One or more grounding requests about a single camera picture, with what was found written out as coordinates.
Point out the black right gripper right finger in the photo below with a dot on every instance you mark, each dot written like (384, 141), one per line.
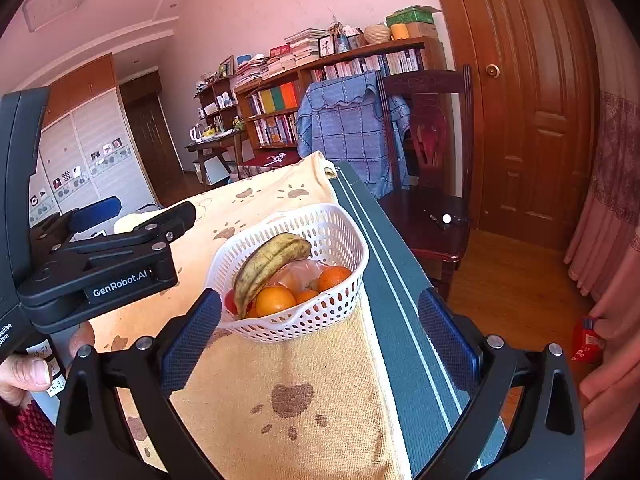
(546, 436)

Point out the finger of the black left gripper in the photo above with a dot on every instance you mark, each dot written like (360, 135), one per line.
(63, 227)
(165, 227)

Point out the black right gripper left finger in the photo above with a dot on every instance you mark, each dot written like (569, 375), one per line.
(92, 438)

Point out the red tomato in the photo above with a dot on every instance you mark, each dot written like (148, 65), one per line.
(229, 303)

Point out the spotted ripe banana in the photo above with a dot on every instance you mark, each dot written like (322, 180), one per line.
(258, 269)

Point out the large orange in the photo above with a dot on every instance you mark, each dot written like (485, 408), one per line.
(274, 299)

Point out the bag of orange slices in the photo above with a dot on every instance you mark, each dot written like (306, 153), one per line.
(299, 275)

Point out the mandarin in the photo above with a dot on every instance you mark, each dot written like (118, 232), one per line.
(305, 295)
(332, 276)

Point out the person's left hand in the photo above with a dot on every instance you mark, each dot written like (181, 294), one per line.
(20, 375)

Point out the white wardrobe with stickers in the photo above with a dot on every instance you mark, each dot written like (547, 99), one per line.
(86, 150)

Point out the dark wooden side table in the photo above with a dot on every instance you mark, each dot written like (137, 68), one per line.
(226, 149)

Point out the red bottle on floor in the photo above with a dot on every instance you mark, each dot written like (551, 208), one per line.
(587, 345)

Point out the white plastic basket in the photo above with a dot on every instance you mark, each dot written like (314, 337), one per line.
(319, 255)

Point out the wooden bookshelf with books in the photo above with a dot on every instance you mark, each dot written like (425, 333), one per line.
(313, 69)

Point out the pink curtain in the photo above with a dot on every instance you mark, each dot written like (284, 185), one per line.
(604, 252)

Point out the yellow paw print towel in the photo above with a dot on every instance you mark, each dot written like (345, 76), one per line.
(318, 406)

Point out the dark wooden chair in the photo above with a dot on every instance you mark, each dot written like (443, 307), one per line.
(434, 223)

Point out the brown wooden door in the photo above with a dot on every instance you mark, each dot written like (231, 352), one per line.
(535, 86)

